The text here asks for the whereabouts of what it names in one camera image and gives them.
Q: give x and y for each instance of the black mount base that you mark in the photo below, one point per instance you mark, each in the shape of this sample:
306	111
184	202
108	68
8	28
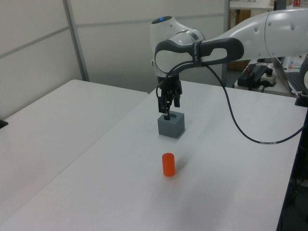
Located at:
302	101

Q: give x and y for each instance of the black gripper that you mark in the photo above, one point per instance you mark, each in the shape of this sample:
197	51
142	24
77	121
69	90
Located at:
171	86

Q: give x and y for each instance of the emergency stop button box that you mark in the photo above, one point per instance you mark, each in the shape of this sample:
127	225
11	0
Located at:
269	78

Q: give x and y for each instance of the grey partition post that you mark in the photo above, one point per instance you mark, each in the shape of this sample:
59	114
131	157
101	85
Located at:
226	14

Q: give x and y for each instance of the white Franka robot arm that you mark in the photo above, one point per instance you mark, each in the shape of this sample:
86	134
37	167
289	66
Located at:
276	31

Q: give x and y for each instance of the black power box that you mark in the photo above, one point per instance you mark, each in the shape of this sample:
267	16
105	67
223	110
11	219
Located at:
250	75

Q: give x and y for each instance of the orange cylinder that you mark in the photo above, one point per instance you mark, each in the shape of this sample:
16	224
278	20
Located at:
168	166

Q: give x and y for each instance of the grey block with round hole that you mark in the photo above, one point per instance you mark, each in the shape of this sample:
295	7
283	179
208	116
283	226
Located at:
168	130

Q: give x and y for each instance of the white background desk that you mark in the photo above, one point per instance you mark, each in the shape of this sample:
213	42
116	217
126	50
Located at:
276	90

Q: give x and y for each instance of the black clamped stand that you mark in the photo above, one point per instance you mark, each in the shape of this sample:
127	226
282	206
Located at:
3	123

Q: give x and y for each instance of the silver laptop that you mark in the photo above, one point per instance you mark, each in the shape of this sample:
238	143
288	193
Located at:
290	80

